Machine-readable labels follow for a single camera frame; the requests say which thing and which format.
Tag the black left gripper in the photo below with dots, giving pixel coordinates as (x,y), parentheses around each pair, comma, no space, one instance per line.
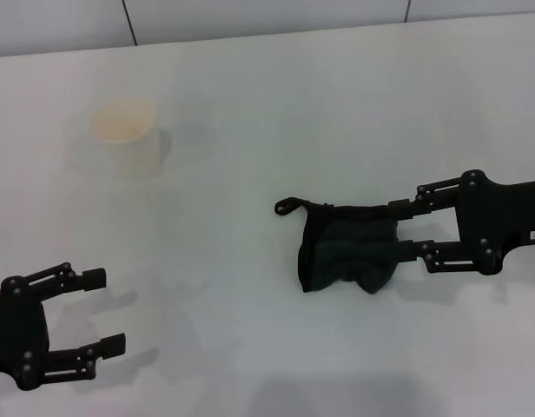
(20,334)

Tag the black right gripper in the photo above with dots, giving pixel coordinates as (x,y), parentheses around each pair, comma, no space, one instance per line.
(502,217)

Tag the dark blue rag with loop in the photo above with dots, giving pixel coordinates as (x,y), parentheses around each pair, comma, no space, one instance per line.
(345,247)

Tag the white paper cup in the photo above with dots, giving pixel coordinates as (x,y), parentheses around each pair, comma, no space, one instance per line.
(124,121)

